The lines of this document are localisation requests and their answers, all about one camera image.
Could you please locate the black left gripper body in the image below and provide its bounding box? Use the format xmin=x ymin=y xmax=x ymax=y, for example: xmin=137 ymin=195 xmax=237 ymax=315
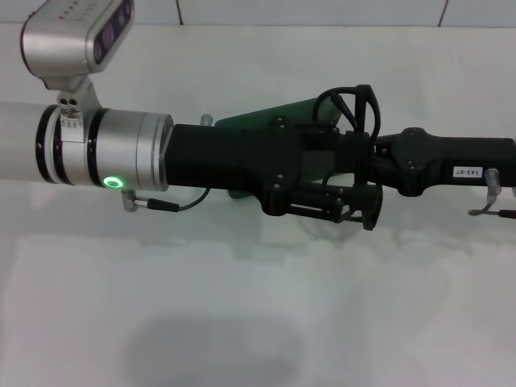
xmin=160 ymin=114 xmax=304 ymax=217

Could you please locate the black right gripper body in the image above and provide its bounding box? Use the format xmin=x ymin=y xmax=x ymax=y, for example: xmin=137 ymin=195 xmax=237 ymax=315
xmin=393 ymin=126 xmax=516 ymax=198

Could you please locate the green glasses case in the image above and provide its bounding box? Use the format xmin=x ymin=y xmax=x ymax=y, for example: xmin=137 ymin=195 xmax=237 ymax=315
xmin=215 ymin=98 xmax=344 ymax=201

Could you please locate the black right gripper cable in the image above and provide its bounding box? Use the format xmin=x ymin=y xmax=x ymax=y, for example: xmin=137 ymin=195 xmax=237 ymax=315
xmin=467 ymin=201 xmax=516 ymax=221

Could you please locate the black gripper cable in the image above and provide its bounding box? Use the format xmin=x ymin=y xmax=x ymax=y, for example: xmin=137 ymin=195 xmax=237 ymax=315
xmin=467 ymin=201 xmax=516 ymax=221
xmin=120 ymin=186 xmax=210 ymax=214

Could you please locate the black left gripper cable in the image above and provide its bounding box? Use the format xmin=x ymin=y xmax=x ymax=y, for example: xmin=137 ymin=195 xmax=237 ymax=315
xmin=120 ymin=186 xmax=210 ymax=214

